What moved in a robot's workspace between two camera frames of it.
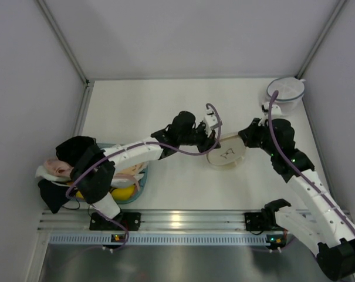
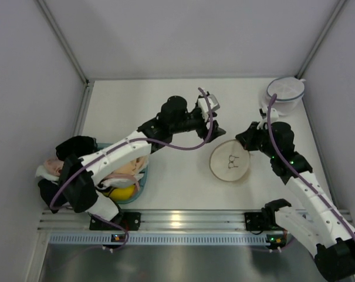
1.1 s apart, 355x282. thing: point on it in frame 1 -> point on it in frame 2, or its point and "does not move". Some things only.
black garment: [77, 150] does not move
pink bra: [57, 167] does not move
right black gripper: [248, 134] does not move
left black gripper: [205, 141] -> [203, 127]
